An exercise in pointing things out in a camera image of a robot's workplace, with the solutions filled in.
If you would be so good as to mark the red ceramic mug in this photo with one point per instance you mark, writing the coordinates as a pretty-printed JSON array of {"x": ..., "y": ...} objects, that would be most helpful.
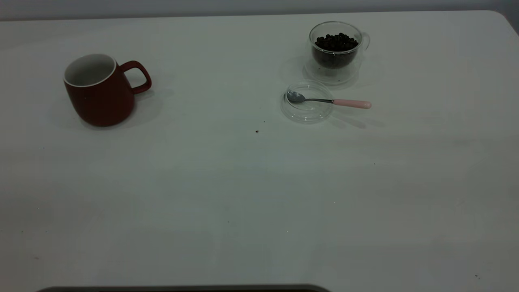
[{"x": 101, "y": 101}]

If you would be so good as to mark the clear double-walled glass cup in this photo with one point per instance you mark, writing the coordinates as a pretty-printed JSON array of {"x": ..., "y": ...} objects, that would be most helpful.
[{"x": 336, "y": 75}]

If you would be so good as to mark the clear round glass lid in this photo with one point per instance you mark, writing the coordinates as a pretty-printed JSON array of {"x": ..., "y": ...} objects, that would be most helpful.
[{"x": 308, "y": 113}]

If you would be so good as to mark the dark coffee beans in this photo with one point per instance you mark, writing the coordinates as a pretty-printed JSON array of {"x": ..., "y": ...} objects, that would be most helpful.
[{"x": 335, "y": 44}]

